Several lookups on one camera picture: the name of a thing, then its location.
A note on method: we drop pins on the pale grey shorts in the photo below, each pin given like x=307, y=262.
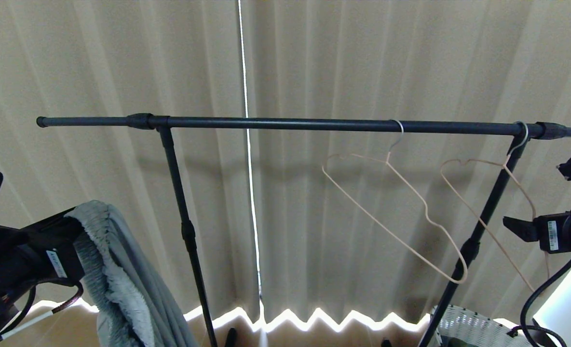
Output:
x=121, y=289

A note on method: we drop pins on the beige curtain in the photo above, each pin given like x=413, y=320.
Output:
x=97, y=58

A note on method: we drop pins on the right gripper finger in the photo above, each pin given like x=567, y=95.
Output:
x=524, y=229

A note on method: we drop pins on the black clothes rack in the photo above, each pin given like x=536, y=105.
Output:
x=285, y=124

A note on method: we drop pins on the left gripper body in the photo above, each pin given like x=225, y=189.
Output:
x=20, y=260

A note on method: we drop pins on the white laundry basket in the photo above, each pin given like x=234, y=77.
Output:
x=473, y=330

